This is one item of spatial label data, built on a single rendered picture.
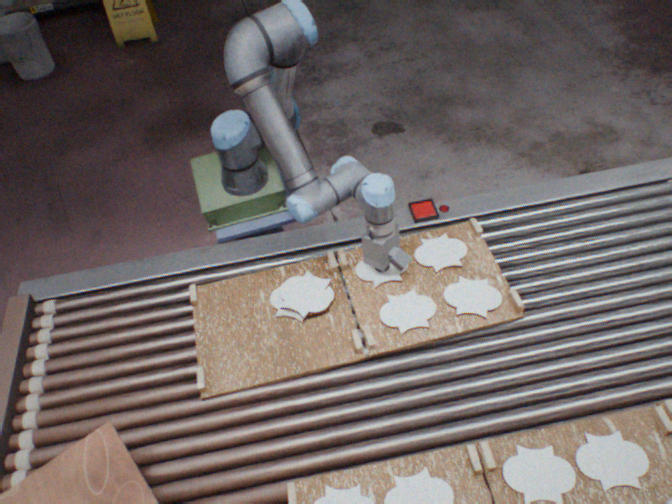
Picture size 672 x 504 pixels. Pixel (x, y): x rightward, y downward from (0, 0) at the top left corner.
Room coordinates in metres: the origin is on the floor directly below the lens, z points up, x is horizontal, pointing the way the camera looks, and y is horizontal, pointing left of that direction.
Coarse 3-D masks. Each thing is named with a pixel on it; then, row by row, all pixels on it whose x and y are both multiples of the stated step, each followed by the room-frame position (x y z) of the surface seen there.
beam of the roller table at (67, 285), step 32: (512, 192) 1.29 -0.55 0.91; (544, 192) 1.27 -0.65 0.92; (576, 192) 1.25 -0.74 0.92; (608, 192) 1.25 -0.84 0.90; (320, 224) 1.26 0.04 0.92; (352, 224) 1.24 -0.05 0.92; (416, 224) 1.21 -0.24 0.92; (160, 256) 1.21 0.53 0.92; (192, 256) 1.20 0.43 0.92; (224, 256) 1.18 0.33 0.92; (256, 256) 1.16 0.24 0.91; (32, 288) 1.15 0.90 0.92; (64, 288) 1.14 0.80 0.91; (96, 288) 1.12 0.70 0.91
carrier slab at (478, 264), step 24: (408, 240) 1.13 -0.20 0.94; (480, 240) 1.10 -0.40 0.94; (408, 264) 1.04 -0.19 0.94; (480, 264) 1.01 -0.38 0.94; (360, 288) 0.98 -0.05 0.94; (384, 288) 0.97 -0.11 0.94; (408, 288) 0.96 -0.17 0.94; (432, 288) 0.95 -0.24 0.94; (504, 288) 0.92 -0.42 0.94; (360, 312) 0.90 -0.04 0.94; (504, 312) 0.85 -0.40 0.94; (384, 336) 0.82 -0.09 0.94; (408, 336) 0.81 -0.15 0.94; (432, 336) 0.80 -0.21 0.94
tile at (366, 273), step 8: (360, 264) 1.06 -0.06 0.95; (392, 264) 1.04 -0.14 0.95; (360, 272) 1.03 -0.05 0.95; (368, 272) 1.02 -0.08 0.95; (376, 272) 1.02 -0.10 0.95; (384, 272) 1.02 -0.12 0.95; (392, 272) 1.01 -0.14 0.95; (400, 272) 1.01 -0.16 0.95; (360, 280) 1.01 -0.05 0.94; (368, 280) 1.00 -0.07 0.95; (376, 280) 0.99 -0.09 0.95; (384, 280) 0.99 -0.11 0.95; (392, 280) 0.99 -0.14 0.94; (400, 280) 0.98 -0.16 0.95; (376, 288) 0.97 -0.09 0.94
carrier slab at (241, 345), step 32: (224, 288) 1.04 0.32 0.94; (256, 288) 1.03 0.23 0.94; (224, 320) 0.93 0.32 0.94; (256, 320) 0.92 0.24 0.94; (288, 320) 0.91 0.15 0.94; (320, 320) 0.89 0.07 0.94; (352, 320) 0.88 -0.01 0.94; (224, 352) 0.84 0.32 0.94; (256, 352) 0.82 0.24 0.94; (288, 352) 0.81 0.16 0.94; (320, 352) 0.80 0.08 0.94; (352, 352) 0.79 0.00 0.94; (224, 384) 0.74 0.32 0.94; (256, 384) 0.73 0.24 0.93
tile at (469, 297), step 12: (456, 288) 0.93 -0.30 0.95; (468, 288) 0.93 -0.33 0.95; (480, 288) 0.92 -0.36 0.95; (492, 288) 0.92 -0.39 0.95; (456, 300) 0.89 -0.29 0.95; (468, 300) 0.89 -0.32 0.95; (480, 300) 0.88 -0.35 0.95; (492, 300) 0.88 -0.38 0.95; (456, 312) 0.86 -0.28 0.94; (468, 312) 0.85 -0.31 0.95; (480, 312) 0.85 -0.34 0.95
